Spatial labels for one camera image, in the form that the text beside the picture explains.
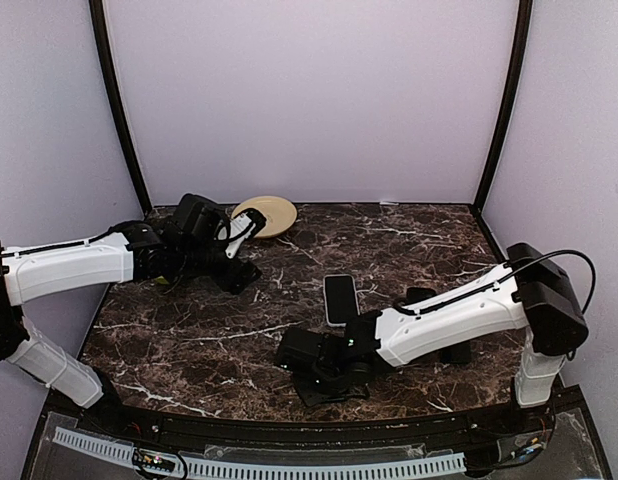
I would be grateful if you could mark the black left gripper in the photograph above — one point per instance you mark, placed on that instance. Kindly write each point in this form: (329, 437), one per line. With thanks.
(236, 279)

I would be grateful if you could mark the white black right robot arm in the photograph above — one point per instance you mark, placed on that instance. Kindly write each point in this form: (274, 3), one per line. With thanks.
(527, 292)

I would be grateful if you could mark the black corner post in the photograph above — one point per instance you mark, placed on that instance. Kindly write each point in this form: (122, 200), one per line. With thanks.
(512, 79)
(115, 101)

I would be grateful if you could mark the white slotted cable duct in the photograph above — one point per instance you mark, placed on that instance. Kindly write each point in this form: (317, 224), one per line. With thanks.
(158, 464)

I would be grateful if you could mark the black screen phone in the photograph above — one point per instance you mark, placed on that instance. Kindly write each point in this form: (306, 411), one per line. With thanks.
(340, 297)

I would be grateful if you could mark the black front rail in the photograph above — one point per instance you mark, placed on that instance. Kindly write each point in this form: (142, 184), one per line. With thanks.
(475, 429)

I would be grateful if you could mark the black right corner post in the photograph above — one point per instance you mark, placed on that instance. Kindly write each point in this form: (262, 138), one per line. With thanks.
(512, 79)

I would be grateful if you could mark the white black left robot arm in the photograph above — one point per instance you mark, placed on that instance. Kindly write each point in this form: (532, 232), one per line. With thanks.
(129, 251)

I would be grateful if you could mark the beige ceramic plate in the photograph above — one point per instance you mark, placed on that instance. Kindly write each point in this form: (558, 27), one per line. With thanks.
(279, 212)

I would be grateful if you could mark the black left corner post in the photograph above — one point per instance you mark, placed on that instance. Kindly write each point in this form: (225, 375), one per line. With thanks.
(115, 101)

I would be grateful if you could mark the lilac phone case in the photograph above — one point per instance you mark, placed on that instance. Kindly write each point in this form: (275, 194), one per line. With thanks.
(334, 320)

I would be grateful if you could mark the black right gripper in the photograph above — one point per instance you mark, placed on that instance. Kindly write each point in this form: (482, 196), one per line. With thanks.
(315, 398)

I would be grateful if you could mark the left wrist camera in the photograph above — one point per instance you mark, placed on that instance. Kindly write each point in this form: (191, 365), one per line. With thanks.
(241, 228)

